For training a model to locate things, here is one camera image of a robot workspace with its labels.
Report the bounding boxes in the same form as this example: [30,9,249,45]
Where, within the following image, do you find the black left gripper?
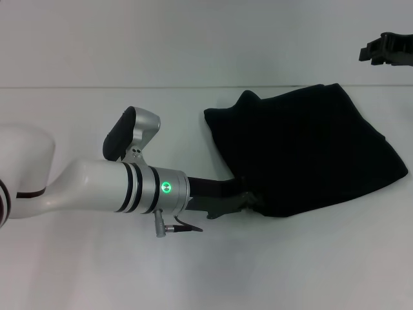
[186,175,264,220]

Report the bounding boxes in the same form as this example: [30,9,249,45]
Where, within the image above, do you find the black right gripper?
[358,31,413,67]

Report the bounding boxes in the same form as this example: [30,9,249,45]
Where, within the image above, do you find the black shirt with white print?
[203,83,409,218]

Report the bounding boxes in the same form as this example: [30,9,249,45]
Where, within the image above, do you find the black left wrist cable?
[165,215,204,234]

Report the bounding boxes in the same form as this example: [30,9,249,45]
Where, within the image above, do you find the silver left cable connector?
[154,209,169,239]

